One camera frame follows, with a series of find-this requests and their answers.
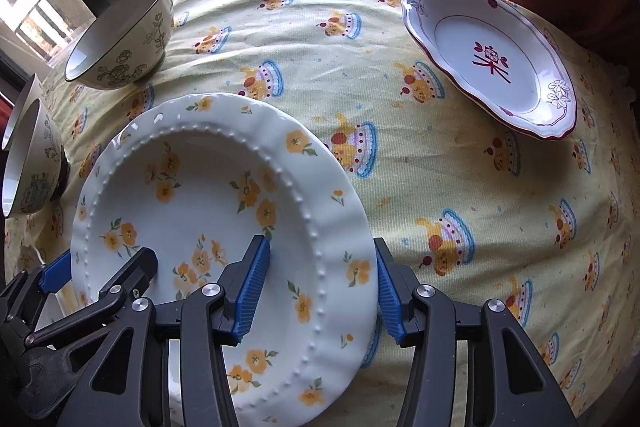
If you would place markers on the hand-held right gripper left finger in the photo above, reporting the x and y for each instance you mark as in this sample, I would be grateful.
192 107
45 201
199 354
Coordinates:
250 292

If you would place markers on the yellow printed tablecloth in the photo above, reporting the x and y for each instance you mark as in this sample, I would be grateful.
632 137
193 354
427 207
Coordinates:
400 187

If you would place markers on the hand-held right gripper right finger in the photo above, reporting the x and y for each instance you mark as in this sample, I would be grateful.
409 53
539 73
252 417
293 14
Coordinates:
389 302

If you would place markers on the white plate with red rim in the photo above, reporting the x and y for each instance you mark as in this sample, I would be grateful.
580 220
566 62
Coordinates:
475 37

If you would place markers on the white plate with yellow flowers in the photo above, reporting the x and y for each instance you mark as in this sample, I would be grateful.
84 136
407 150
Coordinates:
200 187

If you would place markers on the floral green-rimmed ceramic bowl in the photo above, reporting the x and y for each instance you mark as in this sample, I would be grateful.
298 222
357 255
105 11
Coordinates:
130 52
25 102
40 177

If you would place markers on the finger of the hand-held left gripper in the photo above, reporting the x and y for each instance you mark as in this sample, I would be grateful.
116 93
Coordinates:
127 274
55 274

